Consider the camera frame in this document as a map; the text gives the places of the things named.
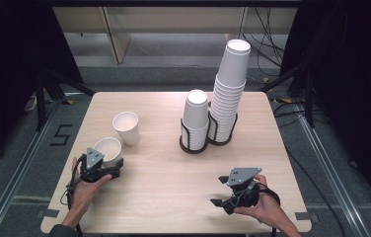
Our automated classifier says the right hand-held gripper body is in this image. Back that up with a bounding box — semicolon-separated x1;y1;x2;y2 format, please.
222;166;263;216

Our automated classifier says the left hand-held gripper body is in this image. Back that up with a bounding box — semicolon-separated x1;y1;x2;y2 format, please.
79;147;121;184

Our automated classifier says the white paper cup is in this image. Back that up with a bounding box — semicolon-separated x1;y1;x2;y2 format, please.
111;111;141;147
92;136;123;169

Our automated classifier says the black double cup holder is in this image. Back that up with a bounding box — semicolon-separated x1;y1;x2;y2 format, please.
179;111;240;155

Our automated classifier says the short stack of white cups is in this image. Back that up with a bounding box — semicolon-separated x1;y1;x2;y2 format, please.
181;89;210;152

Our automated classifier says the tall stack of white cups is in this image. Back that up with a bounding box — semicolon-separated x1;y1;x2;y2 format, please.
207;39;253;143

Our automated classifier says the person's right hand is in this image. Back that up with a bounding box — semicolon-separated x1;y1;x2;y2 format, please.
234;174;283;228

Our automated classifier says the person's left hand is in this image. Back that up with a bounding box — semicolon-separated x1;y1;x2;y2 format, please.
70;157;113;212

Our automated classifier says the black metal stand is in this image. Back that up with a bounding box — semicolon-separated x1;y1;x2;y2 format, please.
259;62;317;128
35;69;97;131

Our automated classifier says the dark curtain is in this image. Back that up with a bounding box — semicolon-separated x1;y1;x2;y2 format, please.
0;0;83;174
279;0;371;226

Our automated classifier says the right hand-held gripper cable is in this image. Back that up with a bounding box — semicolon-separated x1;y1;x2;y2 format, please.
252;182;282;207

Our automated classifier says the hand-held gripper cable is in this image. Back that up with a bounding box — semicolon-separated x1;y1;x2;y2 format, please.
252;182;282;207
59;153;88;237

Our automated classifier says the left hand-held gripper cable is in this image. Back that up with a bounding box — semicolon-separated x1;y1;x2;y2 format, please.
59;153;88;237

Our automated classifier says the aluminium floor rail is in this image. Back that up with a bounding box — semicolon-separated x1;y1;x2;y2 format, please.
295;104;365;237
0;94;65;237

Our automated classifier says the black floor cable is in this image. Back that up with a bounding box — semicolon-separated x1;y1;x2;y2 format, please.
284;146;347;237

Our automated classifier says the bundle of black cables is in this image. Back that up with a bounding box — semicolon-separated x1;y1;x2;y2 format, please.
242;7;287;69

